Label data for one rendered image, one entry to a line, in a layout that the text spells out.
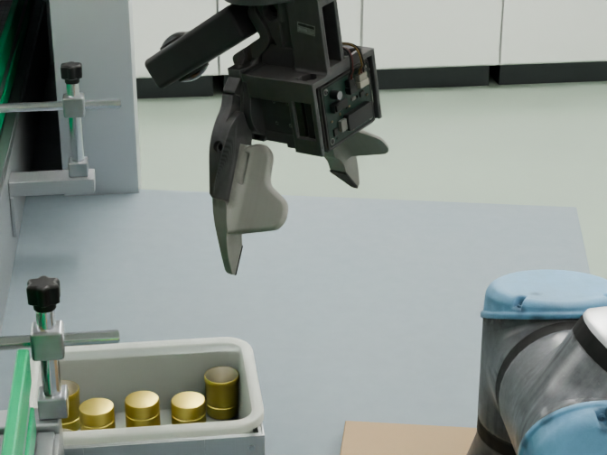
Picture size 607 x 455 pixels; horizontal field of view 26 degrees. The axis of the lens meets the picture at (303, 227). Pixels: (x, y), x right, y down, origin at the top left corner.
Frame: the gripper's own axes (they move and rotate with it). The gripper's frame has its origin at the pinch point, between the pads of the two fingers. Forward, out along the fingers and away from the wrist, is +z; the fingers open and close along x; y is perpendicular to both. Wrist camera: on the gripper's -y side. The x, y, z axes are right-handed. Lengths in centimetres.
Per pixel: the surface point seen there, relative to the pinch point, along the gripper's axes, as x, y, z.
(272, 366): 25, -29, 36
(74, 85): 37, -67, 12
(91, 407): 0.6, -29.9, 26.2
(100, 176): 50, -81, 33
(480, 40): 327, -189, 122
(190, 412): 6.2, -22.3, 27.9
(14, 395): -16.4, -15.8, 9.7
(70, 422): 0.3, -33.5, 29.1
